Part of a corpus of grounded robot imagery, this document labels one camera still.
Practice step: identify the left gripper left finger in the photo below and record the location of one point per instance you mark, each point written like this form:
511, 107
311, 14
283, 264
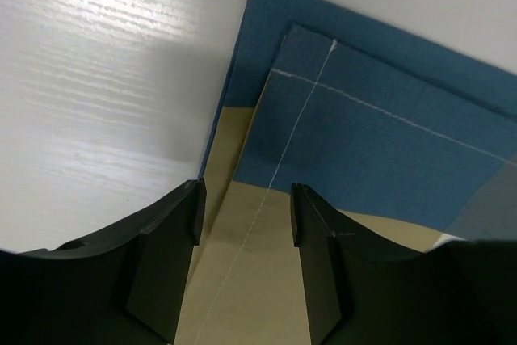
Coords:
123, 284

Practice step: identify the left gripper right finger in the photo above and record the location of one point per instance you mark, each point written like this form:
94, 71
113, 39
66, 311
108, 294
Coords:
362, 288

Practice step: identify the blue tan white placemat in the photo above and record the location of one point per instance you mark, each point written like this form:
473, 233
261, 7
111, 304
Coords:
412, 140

